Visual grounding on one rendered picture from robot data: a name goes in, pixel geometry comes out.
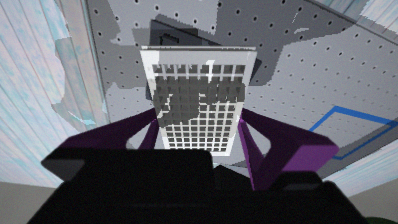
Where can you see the white well plate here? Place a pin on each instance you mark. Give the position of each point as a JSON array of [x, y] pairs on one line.
[[199, 101]]

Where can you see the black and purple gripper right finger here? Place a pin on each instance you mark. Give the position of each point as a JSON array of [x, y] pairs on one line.
[[293, 149]]

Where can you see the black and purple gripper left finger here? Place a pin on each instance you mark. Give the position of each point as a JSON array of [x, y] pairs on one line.
[[115, 135]]

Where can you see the blue tape outline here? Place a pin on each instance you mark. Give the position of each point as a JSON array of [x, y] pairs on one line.
[[359, 115]]

